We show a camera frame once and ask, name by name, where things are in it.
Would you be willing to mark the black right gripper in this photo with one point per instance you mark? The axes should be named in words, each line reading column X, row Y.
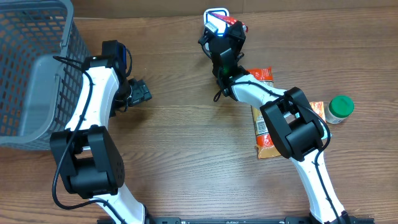
column 235, row 37

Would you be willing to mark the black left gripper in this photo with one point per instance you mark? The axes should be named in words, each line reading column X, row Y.
column 140, row 93

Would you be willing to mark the red snack packet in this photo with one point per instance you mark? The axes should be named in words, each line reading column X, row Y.
column 227, row 19

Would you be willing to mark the small orange box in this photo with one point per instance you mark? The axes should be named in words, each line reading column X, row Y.
column 318, row 107

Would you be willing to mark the orange brown snack bag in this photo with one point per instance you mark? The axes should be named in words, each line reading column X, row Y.
column 264, row 145

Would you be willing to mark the green lid jar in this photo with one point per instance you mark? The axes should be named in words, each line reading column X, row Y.
column 338, row 109

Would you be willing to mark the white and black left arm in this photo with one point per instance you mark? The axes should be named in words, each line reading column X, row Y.
column 90, row 168

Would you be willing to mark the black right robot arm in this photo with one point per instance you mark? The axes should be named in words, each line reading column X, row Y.
column 295, row 129

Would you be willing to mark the white barcode scanner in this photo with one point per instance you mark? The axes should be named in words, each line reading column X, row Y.
column 218, row 23

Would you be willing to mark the grey plastic mesh basket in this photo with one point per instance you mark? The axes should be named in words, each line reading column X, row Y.
column 38, row 93

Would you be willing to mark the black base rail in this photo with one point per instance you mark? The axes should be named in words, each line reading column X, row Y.
column 286, row 220

